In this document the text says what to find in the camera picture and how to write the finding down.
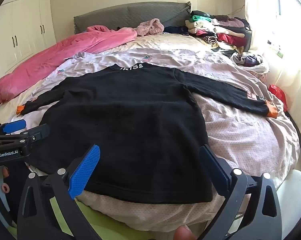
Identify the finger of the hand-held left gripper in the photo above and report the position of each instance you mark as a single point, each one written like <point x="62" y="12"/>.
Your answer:
<point x="39" y="132"/>
<point x="14" y="126"/>

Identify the white rounded object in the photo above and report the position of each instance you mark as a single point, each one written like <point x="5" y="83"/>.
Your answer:
<point x="293" y="187"/>

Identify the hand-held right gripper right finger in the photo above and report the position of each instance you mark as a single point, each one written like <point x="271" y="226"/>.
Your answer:
<point x="215" y="170"/>

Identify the pink fleece blanket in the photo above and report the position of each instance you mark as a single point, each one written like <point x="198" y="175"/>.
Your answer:
<point x="40" y="62"/>

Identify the white bag of clothes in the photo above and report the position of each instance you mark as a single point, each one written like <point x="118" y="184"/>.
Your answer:
<point x="250" y="61"/>

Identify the red plastic bag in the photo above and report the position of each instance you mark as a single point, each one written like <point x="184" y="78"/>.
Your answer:
<point x="278" y="95"/>

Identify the pink fluffy garment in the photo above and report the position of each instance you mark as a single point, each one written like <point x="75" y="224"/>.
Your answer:
<point x="150" y="27"/>

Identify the dark bed frame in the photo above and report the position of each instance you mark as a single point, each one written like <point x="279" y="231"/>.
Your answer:
<point x="296" y="135"/>

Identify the cream curtain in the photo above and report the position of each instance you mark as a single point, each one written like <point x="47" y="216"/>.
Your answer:
<point x="290" y="67"/>

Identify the grey quilted headboard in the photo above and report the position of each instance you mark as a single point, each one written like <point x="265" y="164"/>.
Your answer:
<point x="115" y="15"/>

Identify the lilac printed quilt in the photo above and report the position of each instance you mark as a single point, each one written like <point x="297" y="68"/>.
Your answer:
<point x="240" y="135"/>

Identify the person's left hand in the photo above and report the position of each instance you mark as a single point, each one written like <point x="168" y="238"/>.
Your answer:
<point x="5" y="171"/>

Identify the white wardrobe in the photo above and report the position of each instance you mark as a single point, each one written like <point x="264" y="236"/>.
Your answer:
<point x="23" y="30"/>

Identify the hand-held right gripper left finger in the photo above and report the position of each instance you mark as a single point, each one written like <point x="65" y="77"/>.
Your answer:
<point x="86" y="166"/>

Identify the person's right hand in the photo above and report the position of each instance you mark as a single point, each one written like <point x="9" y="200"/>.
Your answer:
<point x="183" y="233"/>

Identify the dark navy clothes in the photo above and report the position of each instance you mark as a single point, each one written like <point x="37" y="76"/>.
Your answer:
<point x="176" y="29"/>

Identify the black sweater with orange cuffs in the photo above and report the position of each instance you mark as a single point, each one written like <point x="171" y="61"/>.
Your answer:
<point x="130" y="120"/>

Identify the floral storage box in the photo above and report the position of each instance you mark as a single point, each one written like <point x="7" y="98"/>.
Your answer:
<point x="259" y="76"/>

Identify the pile of folded clothes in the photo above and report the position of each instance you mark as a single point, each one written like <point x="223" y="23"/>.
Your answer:
<point x="220" y="30"/>

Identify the cream bed sheet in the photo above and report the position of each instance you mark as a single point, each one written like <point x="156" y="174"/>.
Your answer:
<point x="160" y="42"/>

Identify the yellow-green cloth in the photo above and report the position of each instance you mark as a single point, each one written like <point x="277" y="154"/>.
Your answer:
<point x="98" y="215"/>

